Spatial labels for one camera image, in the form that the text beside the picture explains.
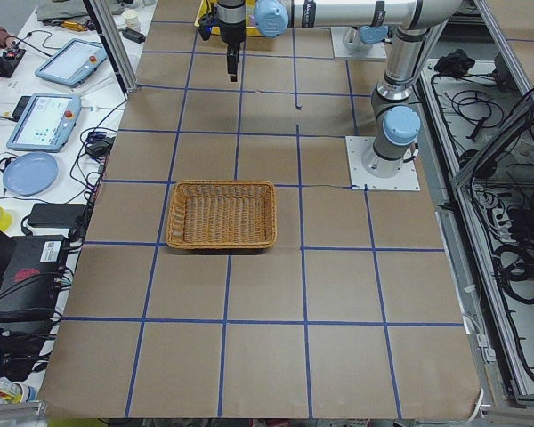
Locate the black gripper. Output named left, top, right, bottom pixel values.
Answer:
left=216, top=0, right=247, bottom=82

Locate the yellow plastic tray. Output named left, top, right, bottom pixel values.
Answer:
left=194, top=0, right=262, bottom=35

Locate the brown wicker basket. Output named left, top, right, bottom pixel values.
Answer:
left=166, top=180, right=277, bottom=250

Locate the upper teach pendant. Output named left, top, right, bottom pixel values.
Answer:
left=35, top=38, right=108, bottom=88

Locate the teach pendant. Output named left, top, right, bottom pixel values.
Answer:
left=35, top=38, right=108, bottom=88
left=6, top=93, right=82, bottom=153

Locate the lower teach pendant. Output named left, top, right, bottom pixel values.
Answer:
left=6, top=93, right=82, bottom=153

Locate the blue plate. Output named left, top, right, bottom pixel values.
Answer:
left=3, top=152, right=59, bottom=196

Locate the black power adapter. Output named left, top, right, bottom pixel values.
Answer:
left=21, top=203, right=85, bottom=235

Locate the black computer box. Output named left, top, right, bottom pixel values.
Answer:
left=0, top=232, right=69, bottom=323

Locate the aluminium frame post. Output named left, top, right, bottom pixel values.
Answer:
left=83, top=0, right=138, bottom=93

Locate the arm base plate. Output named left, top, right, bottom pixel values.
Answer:
left=331, top=26, right=389, bottom=62
left=345, top=136, right=420, bottom=192

